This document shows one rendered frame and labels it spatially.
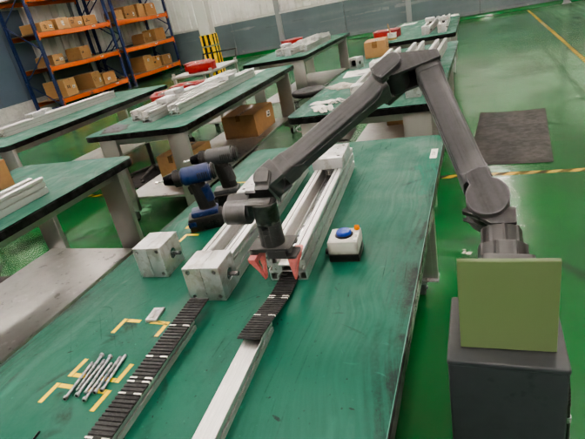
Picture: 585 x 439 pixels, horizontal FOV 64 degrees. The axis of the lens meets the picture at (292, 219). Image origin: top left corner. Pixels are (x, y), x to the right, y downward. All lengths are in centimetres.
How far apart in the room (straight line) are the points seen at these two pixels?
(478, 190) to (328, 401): 47
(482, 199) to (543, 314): 22
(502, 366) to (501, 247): 21
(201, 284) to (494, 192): 70
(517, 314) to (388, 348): 24
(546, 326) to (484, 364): 12
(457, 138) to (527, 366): 45
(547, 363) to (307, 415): 42
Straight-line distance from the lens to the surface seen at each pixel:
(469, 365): 94
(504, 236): 92
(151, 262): 140
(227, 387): 92
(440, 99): 108
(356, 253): 123
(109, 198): 306
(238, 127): 512
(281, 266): 120
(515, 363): 94
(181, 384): 101
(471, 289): 89
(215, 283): 119
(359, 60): 444
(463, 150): 101
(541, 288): 89
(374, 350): 96
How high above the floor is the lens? 141
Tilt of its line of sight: 24 degrees down
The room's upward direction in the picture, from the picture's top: 12 degrees counter-clockwise
